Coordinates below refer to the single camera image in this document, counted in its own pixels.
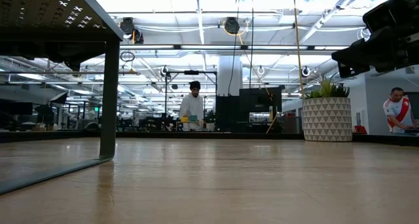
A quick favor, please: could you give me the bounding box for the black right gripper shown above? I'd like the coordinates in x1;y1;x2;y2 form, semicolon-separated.
331;26;419;79

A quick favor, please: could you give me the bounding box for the green plant in patterned pot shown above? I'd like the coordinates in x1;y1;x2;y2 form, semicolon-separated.
302;73;354;143

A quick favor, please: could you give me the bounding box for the person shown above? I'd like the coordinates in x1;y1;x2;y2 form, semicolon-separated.
382;86;418;134
178;80;206;132

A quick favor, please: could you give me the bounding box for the black monitor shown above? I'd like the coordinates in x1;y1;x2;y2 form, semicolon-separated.
238;86;283;134

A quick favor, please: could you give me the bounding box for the white building column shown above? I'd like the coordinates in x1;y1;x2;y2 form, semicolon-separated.
217;55;244;97

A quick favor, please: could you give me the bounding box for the black equipment box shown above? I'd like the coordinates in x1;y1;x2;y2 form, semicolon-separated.
214;94;240;133

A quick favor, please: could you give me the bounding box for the grey perforated metal shelf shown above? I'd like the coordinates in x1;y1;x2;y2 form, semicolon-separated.
0;0;124;195

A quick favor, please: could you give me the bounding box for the yellow hanging cable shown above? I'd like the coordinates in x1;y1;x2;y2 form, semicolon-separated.
291;0;306;99

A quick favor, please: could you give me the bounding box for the black hanging cable reel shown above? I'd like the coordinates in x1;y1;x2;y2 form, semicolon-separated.
132;28;145;45
223;16;242;35
118;16;136;35

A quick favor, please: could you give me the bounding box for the black background gantry frame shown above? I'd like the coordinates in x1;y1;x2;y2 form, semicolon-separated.
164;69;218;120

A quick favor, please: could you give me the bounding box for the black aluminium table frame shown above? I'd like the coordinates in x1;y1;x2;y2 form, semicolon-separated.
0;129;419;147

